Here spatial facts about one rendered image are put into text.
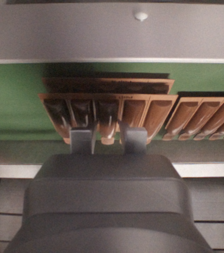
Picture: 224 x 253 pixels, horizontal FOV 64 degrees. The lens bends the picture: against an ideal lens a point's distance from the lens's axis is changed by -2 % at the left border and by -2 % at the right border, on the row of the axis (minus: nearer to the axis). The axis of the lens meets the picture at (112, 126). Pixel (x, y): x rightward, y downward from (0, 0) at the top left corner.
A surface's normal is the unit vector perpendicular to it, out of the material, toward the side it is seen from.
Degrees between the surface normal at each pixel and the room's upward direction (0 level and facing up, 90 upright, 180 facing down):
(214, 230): 90
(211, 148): 90
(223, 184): 90
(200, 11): 90
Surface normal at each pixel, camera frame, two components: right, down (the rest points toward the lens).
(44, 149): 0.00, -0.47
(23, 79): 0.00, 0.88
